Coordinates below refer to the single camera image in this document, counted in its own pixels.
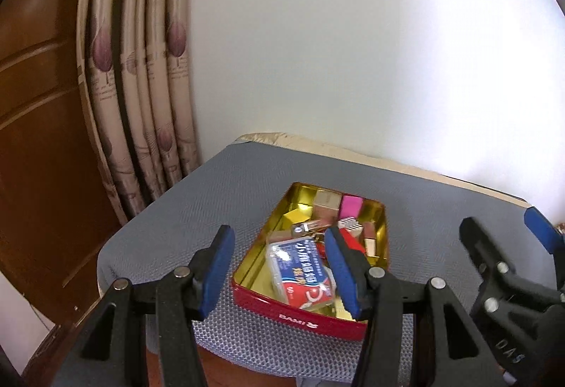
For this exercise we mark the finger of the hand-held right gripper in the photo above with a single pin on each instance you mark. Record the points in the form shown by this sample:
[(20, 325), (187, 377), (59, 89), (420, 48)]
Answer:
[(479, 241), (540, 228)]

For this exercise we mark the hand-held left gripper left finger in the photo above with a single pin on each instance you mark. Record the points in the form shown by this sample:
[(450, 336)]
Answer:
[(216, 272)]

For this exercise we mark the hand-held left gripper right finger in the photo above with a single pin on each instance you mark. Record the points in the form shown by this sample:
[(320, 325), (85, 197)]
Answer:
[(346, 276)]

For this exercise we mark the red block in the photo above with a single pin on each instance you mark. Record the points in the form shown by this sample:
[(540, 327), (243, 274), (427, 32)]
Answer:
[(353, 242)]

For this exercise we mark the red tin box gold inside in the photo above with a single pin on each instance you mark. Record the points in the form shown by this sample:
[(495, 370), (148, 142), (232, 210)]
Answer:
[(256, 276)]

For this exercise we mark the blue red card pack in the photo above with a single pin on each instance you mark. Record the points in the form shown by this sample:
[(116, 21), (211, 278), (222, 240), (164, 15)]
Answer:
[(300, 272)]

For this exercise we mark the white box black zigzag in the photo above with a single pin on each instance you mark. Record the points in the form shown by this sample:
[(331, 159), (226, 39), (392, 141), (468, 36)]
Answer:
[(348, 222)]

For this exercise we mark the pink eraser block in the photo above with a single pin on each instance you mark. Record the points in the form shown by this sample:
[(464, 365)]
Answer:
[(351, 206)]

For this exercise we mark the yellow striped cube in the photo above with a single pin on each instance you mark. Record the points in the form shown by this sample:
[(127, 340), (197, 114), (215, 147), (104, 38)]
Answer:
[(295, 215)]

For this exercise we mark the beige wooden block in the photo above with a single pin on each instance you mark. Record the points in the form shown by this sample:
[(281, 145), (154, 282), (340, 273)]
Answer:
[(329, 198)]

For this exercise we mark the grey mesh mat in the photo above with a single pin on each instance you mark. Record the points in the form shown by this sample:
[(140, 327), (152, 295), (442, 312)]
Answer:
[(198, 192)]

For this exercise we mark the beige leaf-print curtain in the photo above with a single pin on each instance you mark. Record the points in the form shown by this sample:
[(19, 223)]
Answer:
[(154, 60)]

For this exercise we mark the brown wooden door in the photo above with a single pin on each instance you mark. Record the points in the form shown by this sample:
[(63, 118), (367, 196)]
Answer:
[(39, 126)]

